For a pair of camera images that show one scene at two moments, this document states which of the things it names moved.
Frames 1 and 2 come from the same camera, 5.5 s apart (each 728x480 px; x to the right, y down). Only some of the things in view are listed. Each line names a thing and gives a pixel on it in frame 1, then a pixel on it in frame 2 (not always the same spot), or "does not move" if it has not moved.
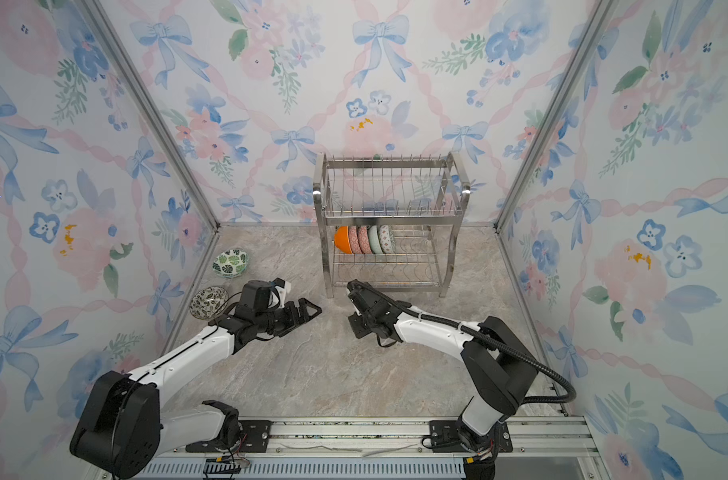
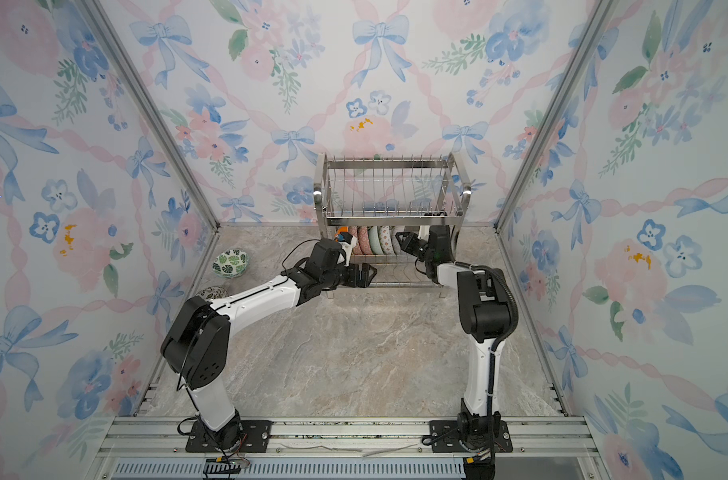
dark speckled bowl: [205, 301] does not move
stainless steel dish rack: [389, 220] does not move
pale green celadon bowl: [375, 239] does not move
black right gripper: [355, 324] -> [408, 245]
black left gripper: [294, 320] -> [365, 278]
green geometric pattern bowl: [386, 241] does not move
